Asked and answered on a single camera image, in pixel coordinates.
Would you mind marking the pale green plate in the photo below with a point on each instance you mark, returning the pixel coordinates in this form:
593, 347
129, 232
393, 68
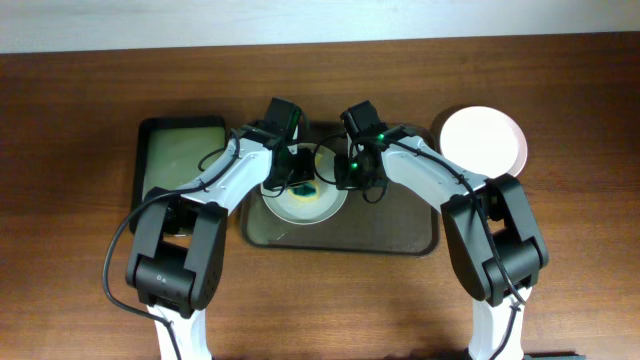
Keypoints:
311, 202

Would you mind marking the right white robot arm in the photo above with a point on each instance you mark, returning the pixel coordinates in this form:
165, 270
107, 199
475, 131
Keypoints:
495, 246

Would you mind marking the white plate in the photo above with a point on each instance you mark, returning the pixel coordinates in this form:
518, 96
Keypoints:
483, 140

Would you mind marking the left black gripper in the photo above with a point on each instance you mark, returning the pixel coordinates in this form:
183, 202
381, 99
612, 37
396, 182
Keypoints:
308, 171

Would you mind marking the green and yellow sponge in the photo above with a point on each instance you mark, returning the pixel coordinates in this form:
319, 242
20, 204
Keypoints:
305, 192

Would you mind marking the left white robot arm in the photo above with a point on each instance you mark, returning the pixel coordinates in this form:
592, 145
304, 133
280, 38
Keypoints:
179, 239

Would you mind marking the black tray of soapy water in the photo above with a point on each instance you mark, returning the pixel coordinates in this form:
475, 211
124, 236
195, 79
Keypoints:
169, 150

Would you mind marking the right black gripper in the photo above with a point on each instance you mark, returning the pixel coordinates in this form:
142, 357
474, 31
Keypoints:
345, 180

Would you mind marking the brown serving tray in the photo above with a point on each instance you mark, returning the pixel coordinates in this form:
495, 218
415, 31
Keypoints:
394, 222

